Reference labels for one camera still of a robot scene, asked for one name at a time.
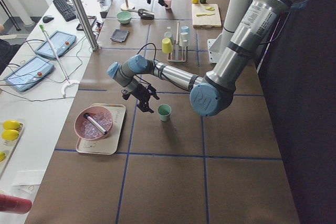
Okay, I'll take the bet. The pink cup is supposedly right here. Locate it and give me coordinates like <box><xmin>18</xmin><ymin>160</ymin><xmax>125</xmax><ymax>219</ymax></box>
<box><xmin>164</xmin><ymin>0</ymin><xmax>172</xmax><ymax>9</ymax></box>

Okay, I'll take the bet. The mint green cup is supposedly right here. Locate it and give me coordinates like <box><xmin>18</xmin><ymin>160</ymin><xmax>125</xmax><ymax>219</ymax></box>
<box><xmin>158</xmin><ymin>104</ymin><xmax>172</xmax><ymax>122</ymax></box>

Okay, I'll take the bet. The grey cup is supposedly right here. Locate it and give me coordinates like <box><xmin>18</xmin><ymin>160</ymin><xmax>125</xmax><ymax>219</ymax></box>
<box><xmin>164</xmin><ymin>31</ymin><xmax>175</xmax><ymax>44</ymax></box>

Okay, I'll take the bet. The light blue cup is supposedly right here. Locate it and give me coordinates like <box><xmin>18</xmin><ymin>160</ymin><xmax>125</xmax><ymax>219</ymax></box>
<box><xmin>181</xmin><ymin>26</ymin><xmax>190</xmax><ymax>34</ymax></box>

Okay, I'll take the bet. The white cup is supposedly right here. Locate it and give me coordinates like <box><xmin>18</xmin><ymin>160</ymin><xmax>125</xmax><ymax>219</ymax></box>
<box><xmin>179</xmin><ymin>32</ymin><xmax>190</xmax><ymax>47</ymax></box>

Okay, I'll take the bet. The yellow cup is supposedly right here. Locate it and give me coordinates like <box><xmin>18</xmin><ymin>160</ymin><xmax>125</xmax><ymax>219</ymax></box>
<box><xmin>162</xmin><ymin>37</ymin><xmax>173</xmax><ymax>54</ymax></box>

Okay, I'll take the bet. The metal scoop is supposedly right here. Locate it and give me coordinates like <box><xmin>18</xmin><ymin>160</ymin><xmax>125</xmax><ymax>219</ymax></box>
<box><xmin>127</xmin><ymin>8</ymin><xmax>154</xmax><ymax>20</ymax></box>

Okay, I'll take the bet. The green bowl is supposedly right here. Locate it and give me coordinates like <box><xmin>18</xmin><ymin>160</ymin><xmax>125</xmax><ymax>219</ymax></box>
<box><xmin>116</xmin><ymin>11</ymin><xmax>132</xmax><ymax>24</ymax></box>

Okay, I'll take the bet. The grey folded cloth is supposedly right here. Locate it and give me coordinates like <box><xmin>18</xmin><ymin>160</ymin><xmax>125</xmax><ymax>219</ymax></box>
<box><xmin>110</xmin><ymin>29</ymin><xmax>130</xmax><ymax>43</ymax></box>

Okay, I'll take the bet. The yellow plastic knife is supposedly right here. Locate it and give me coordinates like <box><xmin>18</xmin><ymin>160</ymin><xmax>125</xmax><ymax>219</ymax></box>
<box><xmin>195</xmin><ymin>13</ymin><xmax>215</xmax><ymax>17</ymax></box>

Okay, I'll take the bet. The wooden cutting board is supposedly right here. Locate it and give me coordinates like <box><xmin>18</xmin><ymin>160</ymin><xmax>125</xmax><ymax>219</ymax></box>
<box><xmin>191</xmin><ymin>3</ymin><xmax>222</xmax><ymax>28</ymax></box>

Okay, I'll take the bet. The metal black-tipped tool in bowl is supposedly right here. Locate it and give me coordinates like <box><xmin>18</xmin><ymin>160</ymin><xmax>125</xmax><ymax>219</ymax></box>
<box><xmin>82</xmin><ymin>113</ymin><xmax>108</xmax><ymax>135</ymax></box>

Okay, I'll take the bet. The cream Rabbit tray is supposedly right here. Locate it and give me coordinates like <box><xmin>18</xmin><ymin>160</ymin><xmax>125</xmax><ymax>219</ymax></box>
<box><xmin>76</xmin><ymin>103</ymin><xmax>126</xmax><ymax>155</ymax></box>

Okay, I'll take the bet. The pink bowl with ice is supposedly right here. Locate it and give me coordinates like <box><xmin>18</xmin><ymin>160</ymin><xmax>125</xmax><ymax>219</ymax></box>
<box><xmin>74</xmin><ymin>105</ymin><xmax>113</xmax><ymax>141</ymax></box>

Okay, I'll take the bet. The white reacher grabber stick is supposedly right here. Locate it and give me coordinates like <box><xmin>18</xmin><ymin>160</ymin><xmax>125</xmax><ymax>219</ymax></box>
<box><xmin>39</xmin><ymin>25</ymin><xmax>80</xmax><ymax>98</ymax></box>

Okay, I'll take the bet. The black keyboard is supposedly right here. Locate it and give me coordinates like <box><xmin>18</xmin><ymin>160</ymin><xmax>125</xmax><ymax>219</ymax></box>
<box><xmin>52</xmin><ymin>0</ymin><xmax>77</xmax><ymax>22</ymax></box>

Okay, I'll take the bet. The far teach pendant tablet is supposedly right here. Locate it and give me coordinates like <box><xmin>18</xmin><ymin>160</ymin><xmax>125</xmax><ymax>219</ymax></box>
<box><xmin>35</xmin><ymin>30</ymin><xmax>77</xmax><ymax>60</ymax></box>

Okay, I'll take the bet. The teach pendant tablet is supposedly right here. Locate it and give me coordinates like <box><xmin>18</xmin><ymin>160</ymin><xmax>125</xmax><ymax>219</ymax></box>
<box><xmin>4</xmin><ymin>56</ymin><xmax>54</xmax><ymax>92</ymax></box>
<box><xmin>35</xmin><ymin>30</ymin><xmax>77</xmax><ymax>60</ymax></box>

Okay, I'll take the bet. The black computer mouse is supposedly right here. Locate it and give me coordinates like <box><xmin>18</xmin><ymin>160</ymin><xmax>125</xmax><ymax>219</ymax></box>
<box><xmin>42</xmin><ymin>15</ymin><xmax>54</xmax><ymax>24</ymax></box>

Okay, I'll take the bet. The near teach pendant tablet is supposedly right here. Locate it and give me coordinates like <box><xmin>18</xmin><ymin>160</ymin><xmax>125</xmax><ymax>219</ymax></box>
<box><xmin>4</xmin><ymin>56</ymin><xmax>54</xmax><ymax>92</ymax></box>

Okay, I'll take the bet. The yellow mango pair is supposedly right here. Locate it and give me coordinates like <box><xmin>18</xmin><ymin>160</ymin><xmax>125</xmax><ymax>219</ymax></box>
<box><xmin>2</xmin><ymin>120</ymin><xmax>20</xmax><ymax>141</ymax></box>

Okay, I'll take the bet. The red bottle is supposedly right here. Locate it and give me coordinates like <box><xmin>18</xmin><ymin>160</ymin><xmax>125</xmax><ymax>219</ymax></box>
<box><xmin>1</xmin><ymin>194</ymin><xmax>32</xmax><ymax>214</ymax></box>

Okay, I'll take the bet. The white wire cup rack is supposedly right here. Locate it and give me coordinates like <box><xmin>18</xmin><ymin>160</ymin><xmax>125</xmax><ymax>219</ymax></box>
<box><xmin>167</xmin><ymin>21</ymin><xmax>188</xmax><ymax>62</ymax></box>

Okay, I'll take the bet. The aluminium frame post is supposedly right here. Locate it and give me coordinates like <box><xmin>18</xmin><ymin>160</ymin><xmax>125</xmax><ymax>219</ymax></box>
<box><xmin>72</xmin><ymin>0</ymin><xmax>99</xmax><ymax>51</ymax></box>

